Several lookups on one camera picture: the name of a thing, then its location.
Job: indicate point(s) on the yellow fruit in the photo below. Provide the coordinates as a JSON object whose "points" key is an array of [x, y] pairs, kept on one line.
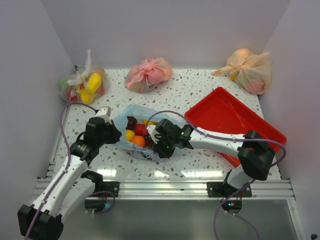
{"points": [[129, 134]]}

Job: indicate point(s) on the clear bag with fruit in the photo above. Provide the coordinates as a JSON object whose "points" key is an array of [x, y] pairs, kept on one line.
{"points": [[87, 84]]}

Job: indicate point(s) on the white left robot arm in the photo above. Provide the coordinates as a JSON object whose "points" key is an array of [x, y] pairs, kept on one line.
{"points": [[43, 219]]}

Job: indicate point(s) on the pink knotted plastic bag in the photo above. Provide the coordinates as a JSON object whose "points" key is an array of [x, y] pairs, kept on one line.
{"points": [[148, 74]]}

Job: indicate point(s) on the orange knotted plastic bag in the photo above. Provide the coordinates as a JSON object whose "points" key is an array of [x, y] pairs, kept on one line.
{"points": [[250, 71]]}

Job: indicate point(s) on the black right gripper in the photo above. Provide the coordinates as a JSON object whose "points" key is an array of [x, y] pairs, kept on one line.
{"points": [[163, 153]]}

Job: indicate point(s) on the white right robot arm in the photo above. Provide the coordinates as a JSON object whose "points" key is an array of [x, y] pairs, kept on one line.
{"points": [[253, 152]]}

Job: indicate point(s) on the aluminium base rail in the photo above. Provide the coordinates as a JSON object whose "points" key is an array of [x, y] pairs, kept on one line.
{"points": [[141, 179]]}

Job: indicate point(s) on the orange round fruit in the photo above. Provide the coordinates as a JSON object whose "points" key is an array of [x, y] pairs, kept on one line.
{"points": [[138, 140]]}

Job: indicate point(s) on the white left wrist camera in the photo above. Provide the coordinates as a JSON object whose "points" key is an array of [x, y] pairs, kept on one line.
{"points": [[103, 112]]}

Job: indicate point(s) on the red plastic tray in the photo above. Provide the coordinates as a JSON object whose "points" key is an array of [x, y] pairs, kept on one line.
{"points": [[221, 112]]}

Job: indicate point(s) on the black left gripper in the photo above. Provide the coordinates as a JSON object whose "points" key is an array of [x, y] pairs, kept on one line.
{"points": [[115, 133]]}

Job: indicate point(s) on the blue printed plastic bag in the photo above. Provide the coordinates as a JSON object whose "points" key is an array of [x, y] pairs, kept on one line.
{"points": [[140, 113]]}

